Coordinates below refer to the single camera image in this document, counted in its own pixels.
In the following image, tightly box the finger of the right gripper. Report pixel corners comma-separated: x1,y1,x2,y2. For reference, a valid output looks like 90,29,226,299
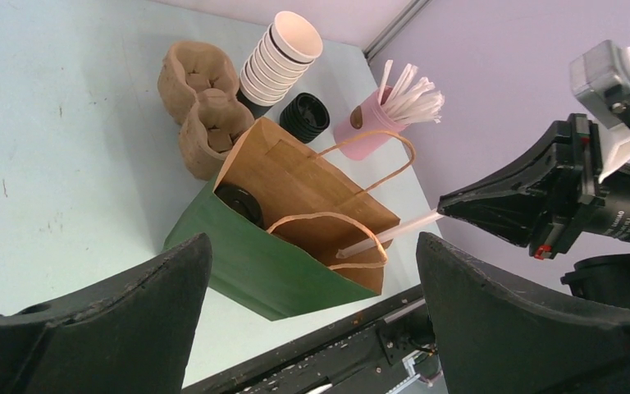
437,121,571,213
437,195,544,247

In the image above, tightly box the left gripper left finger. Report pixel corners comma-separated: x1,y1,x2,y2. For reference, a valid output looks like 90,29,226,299
0,234,212,393

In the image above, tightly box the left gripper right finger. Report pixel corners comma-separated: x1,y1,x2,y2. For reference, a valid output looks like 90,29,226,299
416,232,630,393

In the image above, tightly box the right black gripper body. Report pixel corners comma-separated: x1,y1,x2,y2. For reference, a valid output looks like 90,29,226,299
528,113,607,260

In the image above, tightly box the black cup lid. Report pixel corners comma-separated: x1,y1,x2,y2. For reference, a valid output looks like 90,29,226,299
214,183,264,229

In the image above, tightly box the green paper bag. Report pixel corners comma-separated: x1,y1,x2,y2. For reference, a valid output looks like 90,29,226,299
164,118,400,321

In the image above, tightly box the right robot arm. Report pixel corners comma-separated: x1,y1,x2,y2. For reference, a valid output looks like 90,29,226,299
437,113,630,259

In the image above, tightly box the white wrapped straws bundle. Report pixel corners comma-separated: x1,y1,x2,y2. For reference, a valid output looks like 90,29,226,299
373,59,445,126

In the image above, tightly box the pink straw holder cup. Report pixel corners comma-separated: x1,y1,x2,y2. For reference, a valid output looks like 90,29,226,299
333,91,407,161

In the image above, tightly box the stack of black lids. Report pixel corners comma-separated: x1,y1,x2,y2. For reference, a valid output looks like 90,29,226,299
279,92,331,144

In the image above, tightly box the brown pulp cup carrier stack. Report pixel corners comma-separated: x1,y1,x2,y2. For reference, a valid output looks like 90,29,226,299
157,41,255,181

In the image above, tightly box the stack of paper cups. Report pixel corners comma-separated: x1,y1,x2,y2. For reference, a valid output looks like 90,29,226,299
236,11,323,119

